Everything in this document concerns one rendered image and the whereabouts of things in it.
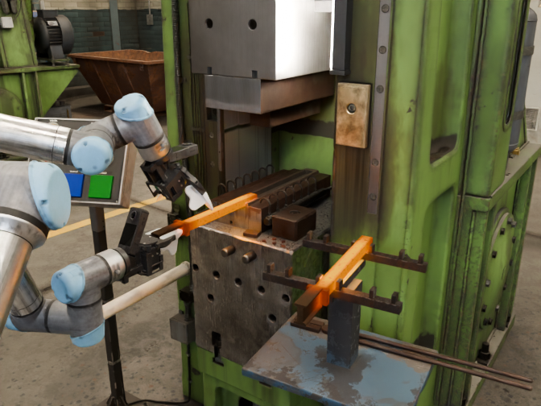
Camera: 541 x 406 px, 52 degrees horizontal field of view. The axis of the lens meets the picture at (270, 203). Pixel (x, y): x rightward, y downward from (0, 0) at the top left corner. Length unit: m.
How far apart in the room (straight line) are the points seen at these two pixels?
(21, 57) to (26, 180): 5.43
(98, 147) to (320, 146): 1.06
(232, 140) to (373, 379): 0.93
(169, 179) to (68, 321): 0.40
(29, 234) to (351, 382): 0.78
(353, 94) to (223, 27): 0.40
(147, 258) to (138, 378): 1.33
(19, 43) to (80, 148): 5.30
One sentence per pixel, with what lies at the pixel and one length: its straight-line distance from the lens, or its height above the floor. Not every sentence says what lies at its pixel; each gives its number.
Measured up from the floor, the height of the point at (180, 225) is 1.02.
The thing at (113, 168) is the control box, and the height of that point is 1.06.
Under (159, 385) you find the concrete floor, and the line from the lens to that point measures 2.58.
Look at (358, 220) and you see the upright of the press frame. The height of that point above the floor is 0.97.
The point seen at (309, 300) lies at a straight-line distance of 1.08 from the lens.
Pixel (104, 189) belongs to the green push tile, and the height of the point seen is 1.00.
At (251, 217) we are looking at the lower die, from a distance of 1.65.
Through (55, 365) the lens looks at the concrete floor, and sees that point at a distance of 2.82.
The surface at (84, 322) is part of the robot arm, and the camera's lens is 1.31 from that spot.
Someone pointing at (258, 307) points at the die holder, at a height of 0.70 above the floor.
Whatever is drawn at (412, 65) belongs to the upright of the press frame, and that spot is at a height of 1.41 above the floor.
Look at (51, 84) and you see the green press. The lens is 6.75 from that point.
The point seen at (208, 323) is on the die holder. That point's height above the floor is 0.58.
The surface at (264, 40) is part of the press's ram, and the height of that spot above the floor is 1.47.
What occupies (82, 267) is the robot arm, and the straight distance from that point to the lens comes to 1.27.
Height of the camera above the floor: 1.55
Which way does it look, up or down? 20 degrees down
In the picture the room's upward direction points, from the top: straight up
